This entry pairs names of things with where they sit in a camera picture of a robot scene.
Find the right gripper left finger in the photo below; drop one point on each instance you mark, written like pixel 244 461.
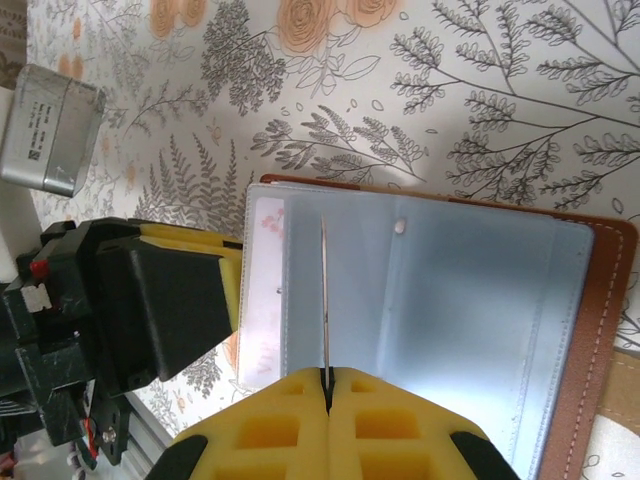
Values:
pixel 260 435

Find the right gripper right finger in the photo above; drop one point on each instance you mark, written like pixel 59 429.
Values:
pixel 400 435

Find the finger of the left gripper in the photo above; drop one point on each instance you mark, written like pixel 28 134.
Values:
pixel 165 300
pixel 190 235

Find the white card pink print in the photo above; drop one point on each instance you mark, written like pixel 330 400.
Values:
pixel 262 300

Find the floral table cover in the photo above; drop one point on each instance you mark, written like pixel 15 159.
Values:
pixel 400 100

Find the aluminium mounting rail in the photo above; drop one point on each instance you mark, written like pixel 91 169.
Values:
pixel 150 425

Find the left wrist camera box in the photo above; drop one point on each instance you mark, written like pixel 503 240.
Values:
pixel 55 130

